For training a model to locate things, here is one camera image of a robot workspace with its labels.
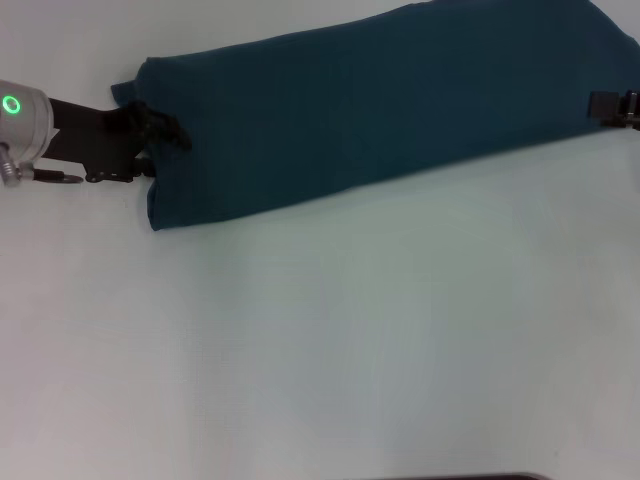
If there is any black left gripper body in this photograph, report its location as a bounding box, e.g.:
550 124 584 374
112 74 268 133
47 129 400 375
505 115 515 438
44 96 149 184

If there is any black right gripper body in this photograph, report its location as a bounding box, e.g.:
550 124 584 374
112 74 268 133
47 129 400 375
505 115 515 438
618 89 640 127

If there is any teal t-shirt with beige print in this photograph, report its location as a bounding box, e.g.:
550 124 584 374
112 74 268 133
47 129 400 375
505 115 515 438
109 0 640 233

